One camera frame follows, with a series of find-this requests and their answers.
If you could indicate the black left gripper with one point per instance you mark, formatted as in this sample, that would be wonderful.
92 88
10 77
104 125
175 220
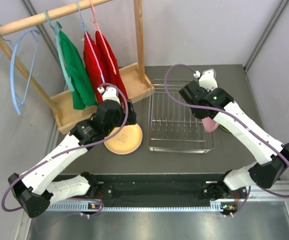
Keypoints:
131 114

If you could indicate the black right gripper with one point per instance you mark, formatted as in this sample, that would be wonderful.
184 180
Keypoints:
207 92

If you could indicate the yellow plastic plate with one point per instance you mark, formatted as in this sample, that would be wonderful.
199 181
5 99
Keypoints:
126 141

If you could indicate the pink plastic plate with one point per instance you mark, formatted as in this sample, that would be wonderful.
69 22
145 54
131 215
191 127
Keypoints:
209 124

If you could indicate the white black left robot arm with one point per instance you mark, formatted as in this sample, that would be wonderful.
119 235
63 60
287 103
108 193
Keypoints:
36 189

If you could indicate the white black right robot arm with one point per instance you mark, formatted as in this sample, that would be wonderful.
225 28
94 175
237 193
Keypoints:
271 156

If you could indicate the green shirt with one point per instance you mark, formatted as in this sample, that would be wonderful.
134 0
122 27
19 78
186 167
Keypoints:
83 94

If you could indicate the green plate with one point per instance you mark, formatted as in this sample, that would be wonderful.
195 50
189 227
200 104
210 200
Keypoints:
224 128

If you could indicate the red shirt right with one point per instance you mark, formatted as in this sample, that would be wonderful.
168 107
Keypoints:
111 78

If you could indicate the red shirt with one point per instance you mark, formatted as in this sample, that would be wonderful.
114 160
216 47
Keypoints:
111 78
91 66

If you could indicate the red shirt left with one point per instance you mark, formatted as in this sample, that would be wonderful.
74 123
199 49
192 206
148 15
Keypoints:
91 66

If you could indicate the pink hanger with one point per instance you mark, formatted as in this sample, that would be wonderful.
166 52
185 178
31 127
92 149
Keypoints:
97 28

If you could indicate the teal hanger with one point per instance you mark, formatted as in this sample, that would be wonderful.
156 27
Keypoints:
56 29

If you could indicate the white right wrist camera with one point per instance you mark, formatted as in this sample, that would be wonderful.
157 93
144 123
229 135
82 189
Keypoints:
206 79

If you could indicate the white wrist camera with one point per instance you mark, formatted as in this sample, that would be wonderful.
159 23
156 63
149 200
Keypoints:
206 79
109 93

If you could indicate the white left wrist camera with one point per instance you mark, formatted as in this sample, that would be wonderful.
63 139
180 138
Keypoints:
109 93

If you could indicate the metal wire dish rack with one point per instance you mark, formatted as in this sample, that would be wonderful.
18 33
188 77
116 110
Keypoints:
172 127

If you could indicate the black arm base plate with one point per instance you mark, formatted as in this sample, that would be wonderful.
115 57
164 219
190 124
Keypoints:
197 190

